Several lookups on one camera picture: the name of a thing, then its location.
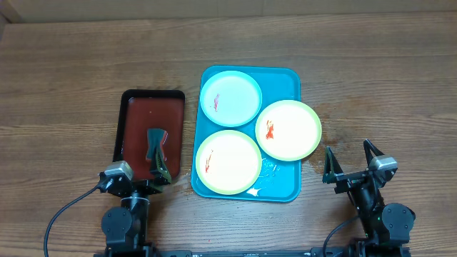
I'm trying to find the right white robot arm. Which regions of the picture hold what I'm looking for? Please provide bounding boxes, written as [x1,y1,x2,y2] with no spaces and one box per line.
[321,139,416,257]

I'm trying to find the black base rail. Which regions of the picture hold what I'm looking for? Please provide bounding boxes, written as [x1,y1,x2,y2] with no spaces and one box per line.
[93,246,411,257]

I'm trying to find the black tray with red water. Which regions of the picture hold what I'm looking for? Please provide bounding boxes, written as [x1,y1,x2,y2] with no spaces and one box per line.
[113,89,185,181]

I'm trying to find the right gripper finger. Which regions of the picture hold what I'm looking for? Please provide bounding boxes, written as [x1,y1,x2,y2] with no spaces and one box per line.
[322,146,343,184]
[363,139,384,166]

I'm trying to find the light blue plate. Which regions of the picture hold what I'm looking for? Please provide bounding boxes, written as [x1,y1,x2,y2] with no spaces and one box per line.
[199,71,262,127]

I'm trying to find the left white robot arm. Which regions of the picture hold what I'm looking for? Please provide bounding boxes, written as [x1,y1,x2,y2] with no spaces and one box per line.
[99,146,171,257]

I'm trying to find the green plate with ketchup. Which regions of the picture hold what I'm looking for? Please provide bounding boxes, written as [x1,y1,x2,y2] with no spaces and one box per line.
[255,100,322,161]

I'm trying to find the dark green scrub sponge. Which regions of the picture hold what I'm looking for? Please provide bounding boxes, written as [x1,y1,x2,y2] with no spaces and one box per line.
[146,128,168,162]

